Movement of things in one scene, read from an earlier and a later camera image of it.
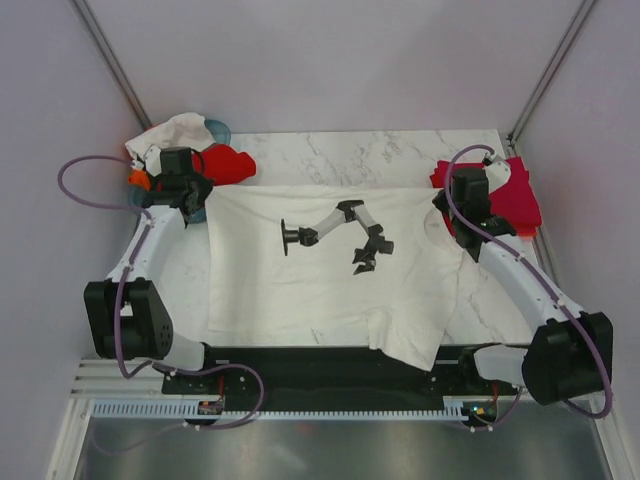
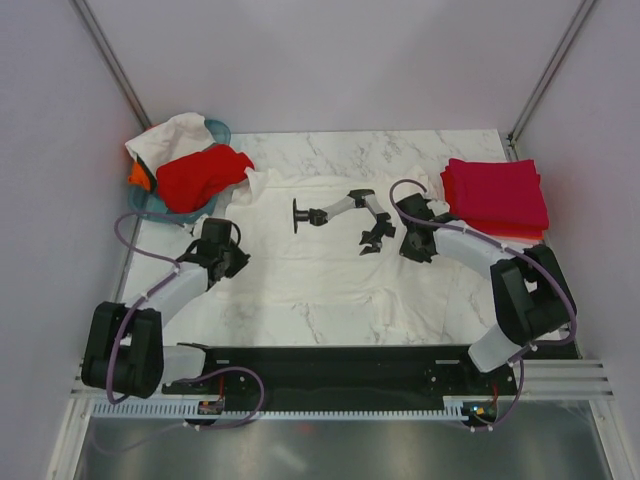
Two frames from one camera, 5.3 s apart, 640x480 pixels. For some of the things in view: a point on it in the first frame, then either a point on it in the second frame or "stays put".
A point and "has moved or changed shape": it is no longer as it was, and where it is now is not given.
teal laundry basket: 220,133 stays put
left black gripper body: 202,187 → 234,258
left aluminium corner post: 112,62 stays put
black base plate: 331,378 stays put
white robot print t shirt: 331,266 has moved or changed shape
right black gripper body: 439,202 → 409,250
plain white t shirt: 185,130 stays put
